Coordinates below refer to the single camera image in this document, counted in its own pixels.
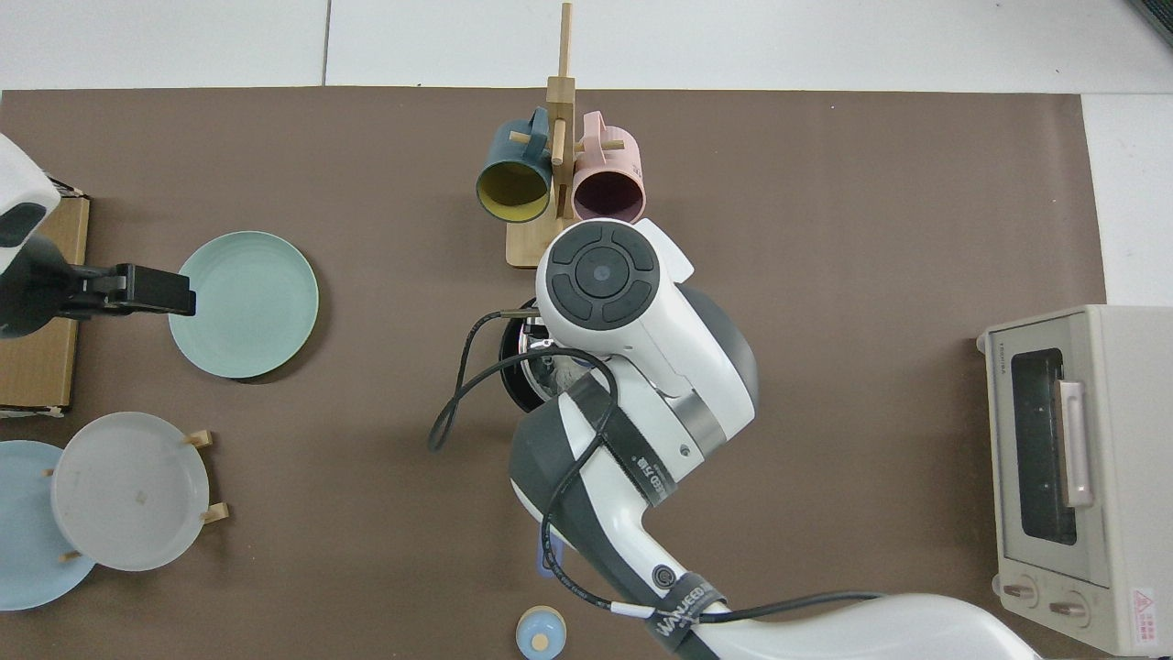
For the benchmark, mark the dark teal cup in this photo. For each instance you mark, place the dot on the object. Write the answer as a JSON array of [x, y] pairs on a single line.
[[513, 188]]

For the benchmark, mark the brown table cloth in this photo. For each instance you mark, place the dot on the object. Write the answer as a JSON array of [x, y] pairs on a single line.
[[871, 183]]

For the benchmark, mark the wooden cup stand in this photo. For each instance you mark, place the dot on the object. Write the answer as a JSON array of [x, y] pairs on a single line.
[[561, 101]]

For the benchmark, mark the light blue plate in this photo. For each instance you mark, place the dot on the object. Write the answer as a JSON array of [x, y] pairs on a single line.
[[27, 541]]

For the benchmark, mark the wooden plate rack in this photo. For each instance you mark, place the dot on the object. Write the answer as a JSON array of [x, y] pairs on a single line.
[[216, 513]]

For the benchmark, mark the small blue round thing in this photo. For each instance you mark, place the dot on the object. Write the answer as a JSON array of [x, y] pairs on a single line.
[[541, 634]]

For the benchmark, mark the pink cup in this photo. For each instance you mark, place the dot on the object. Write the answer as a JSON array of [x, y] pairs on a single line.
[[609, 192]]

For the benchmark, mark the pale green plate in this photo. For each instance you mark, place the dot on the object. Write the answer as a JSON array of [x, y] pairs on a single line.
[[247, 307]]

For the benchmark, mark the grey plate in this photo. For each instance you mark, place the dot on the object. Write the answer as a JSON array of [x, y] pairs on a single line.
[[128, 490]]

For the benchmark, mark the dark ribbed object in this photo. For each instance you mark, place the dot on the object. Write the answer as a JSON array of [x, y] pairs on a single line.
[[1162, 13]]

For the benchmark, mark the pale toaster oven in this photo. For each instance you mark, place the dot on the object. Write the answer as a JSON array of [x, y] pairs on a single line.
[[1026, 541]]

